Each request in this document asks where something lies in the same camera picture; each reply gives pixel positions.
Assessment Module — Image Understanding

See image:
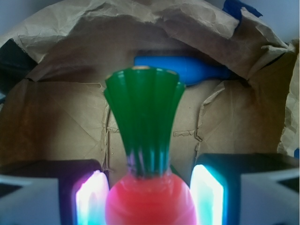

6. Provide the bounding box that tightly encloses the blue toy bottle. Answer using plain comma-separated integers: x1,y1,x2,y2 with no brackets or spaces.
134,56,231,86

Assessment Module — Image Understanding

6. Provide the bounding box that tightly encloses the blue tape piece right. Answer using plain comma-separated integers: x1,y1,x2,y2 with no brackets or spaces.
222,0,263,21

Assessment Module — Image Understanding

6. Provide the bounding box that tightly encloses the black tape piece lower right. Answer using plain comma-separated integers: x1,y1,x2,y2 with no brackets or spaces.
0,39,38,95

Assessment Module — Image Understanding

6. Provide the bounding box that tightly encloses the brown paper bag tray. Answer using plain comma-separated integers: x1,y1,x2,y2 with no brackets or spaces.
0,0,299,183

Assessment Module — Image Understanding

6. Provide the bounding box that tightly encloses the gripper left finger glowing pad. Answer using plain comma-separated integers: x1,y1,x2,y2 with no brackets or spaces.
0,159,109,225

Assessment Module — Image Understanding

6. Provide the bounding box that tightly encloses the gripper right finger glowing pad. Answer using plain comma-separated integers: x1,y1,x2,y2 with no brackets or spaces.
190,153,300,225

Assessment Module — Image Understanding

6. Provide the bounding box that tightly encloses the orange toy carrot green top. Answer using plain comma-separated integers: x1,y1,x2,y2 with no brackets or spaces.
104,66,197,225

